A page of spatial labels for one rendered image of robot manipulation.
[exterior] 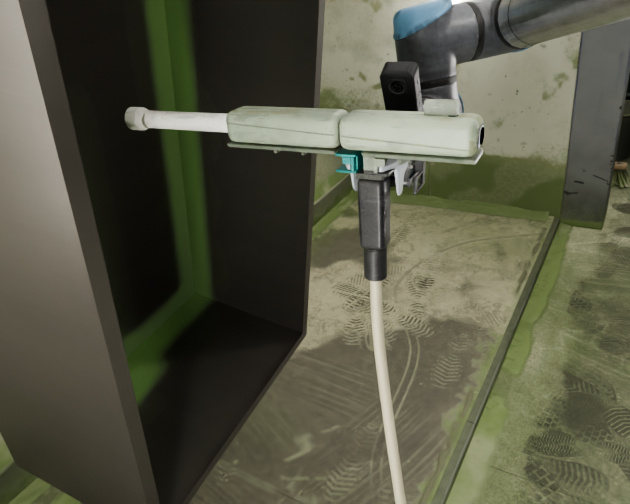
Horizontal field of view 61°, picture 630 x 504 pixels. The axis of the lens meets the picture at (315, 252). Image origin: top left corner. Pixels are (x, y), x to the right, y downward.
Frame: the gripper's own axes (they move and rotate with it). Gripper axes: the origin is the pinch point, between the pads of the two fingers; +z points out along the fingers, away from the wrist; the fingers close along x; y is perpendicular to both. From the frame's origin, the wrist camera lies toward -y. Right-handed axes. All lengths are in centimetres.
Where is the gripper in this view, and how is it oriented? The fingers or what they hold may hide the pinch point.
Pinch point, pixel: (368, 158)
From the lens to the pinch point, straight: 62.6
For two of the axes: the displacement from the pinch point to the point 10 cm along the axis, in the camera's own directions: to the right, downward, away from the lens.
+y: 0.5, 9.0, 4.4
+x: -9.1, -1.4, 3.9
